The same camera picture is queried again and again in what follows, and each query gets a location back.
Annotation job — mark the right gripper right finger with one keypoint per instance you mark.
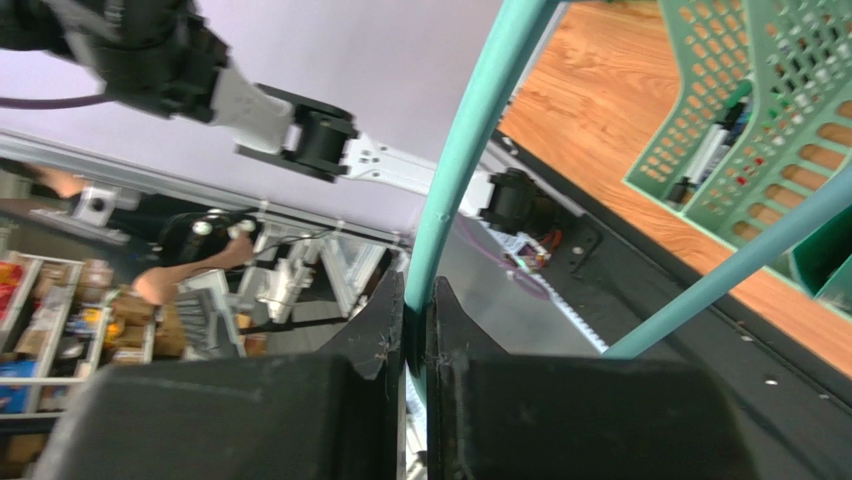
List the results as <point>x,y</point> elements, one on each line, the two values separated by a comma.
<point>497,415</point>

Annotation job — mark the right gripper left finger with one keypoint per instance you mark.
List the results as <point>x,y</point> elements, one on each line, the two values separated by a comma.
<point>336,413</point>

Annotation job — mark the teal plastic hanger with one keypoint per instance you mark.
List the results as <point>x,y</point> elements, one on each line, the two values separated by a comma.
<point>516,31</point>

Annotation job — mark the person in background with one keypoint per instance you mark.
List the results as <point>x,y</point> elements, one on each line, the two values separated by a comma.
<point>164,221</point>

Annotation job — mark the background storage shelf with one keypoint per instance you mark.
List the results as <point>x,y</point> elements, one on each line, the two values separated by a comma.
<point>61,321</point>

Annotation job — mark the white pen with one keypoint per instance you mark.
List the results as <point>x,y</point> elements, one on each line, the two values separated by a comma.
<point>717,142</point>

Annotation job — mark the mint green file organizer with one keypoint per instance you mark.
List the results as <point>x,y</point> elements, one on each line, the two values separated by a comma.
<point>799,133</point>

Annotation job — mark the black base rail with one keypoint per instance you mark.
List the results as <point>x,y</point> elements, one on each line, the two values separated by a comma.
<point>611,290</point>

